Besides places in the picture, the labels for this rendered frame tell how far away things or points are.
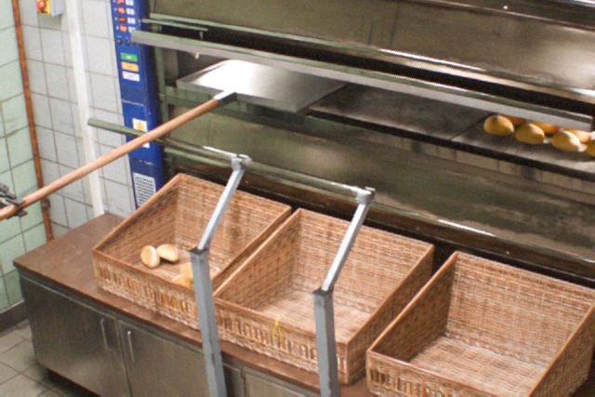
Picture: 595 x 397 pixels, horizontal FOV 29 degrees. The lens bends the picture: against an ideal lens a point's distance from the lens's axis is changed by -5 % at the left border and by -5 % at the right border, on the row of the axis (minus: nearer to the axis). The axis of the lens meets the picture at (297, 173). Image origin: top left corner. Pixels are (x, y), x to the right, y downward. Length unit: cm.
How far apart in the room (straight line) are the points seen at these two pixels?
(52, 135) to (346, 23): 175
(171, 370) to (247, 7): 125
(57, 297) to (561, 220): 194
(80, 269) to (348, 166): 113
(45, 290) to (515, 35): 208
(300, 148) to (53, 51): 130
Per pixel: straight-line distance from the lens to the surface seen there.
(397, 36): 363
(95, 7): 460
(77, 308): 440
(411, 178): 380
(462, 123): 385
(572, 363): 346
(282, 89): 422
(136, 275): 411
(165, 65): 440
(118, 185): 483
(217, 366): 385
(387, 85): 353
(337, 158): 397
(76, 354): 456
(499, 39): 344
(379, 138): 381
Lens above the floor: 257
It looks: 23 degrees down
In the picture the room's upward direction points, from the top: 5 degrees counter-clockwise
